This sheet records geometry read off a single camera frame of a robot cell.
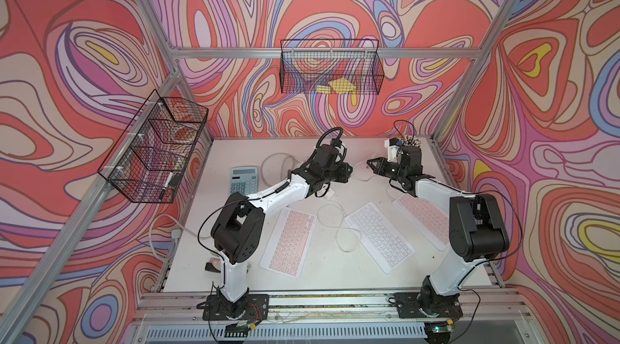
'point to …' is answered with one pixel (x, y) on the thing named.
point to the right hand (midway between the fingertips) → (368, 166)
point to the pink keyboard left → (288, 245)
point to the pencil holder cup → (411, 140)
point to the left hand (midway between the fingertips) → (353, 170)
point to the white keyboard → (381, 238)
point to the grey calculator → (244, 180)
